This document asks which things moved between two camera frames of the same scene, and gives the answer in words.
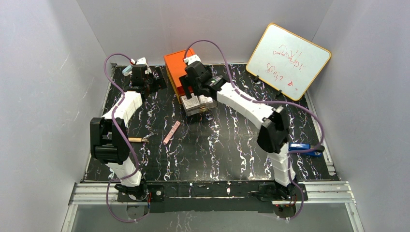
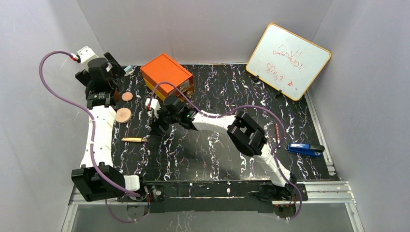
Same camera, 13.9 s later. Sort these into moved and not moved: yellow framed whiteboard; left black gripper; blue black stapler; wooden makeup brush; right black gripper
Moved: left black gripper; right black gripper
Not moved: wooden makeup brush; yellow framed whiteboard; blue black stapler
